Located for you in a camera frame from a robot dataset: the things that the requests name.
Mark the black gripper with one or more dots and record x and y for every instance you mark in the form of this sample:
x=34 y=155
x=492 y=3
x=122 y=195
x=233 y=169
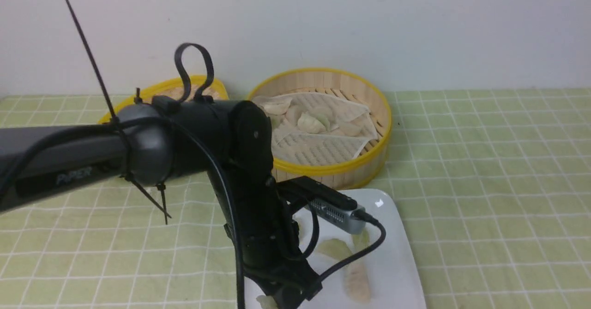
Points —
x=288 y=282

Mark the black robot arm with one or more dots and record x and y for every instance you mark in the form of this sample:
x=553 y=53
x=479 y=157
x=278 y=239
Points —
x=148 y=145

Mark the green dumpling at plate edge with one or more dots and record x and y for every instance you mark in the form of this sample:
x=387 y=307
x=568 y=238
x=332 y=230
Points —
x=267 y=302

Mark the pale green dumpling on plate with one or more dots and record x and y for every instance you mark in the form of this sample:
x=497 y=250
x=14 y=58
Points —
x=361 y=241
x=335 y=249

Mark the white pink dumpling on plate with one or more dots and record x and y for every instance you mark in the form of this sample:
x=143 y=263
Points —
x=356 y=282

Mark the white square plate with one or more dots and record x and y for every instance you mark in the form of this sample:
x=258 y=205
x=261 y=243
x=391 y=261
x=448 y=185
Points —
x=392 y=273

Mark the bamboo steamer basket yellow rim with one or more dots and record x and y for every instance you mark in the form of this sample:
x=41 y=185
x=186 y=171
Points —
x=356 y=172

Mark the dumpling in steamer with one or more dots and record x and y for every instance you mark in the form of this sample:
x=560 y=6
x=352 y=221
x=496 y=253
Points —
x=276 y=106
x=308 y=124
x=324 y=114
x=276 y=121

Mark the black zip tie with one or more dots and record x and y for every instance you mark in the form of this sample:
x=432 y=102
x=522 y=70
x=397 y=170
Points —
x=115 y=121

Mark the green checked tablecloth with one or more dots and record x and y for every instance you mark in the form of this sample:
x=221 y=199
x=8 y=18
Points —
x=493 y=189

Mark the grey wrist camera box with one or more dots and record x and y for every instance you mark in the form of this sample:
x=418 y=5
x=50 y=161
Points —
x=344 y=219

